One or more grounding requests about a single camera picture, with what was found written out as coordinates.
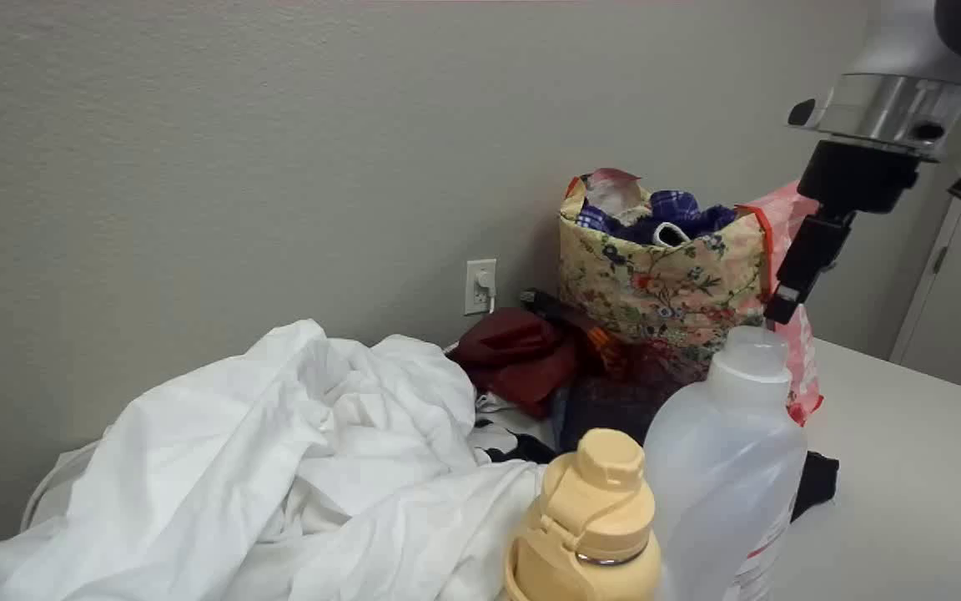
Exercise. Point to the white wall outlet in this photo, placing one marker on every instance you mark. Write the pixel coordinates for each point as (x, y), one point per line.
(483, 284)

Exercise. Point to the tan plastic water bottle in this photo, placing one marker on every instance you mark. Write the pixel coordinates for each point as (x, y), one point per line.
(592, 522)

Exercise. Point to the translucent white plastic jug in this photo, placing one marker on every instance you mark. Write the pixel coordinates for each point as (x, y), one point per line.
(718, 467)

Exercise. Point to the small white rimmed item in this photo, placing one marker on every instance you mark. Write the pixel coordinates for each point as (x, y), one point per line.
(671, 230)

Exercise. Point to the dark purple garment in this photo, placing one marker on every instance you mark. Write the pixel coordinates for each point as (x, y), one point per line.
(609, 405)

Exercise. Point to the dark red garment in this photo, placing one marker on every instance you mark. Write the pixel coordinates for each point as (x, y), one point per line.
(515, 355)

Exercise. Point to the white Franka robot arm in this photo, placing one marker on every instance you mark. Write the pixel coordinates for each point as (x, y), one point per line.
(891, 110)

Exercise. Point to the black fabric piece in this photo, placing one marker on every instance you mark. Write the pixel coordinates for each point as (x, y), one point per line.
(541, 301)

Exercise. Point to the orange patterned garment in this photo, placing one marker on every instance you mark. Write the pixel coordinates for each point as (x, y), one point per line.
(615, 352)

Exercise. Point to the floral pink laundry bag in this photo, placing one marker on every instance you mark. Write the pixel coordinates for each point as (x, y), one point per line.
(660, 287)

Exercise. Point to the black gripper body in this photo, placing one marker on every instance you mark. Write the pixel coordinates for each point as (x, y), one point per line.
(853, 177)

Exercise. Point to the blue garment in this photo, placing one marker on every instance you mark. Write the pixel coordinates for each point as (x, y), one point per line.
(682, 211)

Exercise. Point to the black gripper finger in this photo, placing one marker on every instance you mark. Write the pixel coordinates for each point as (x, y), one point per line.
(812, 261)

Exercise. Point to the white crumpled bed sheet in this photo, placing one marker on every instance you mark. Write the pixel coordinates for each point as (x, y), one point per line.
(258, 477)

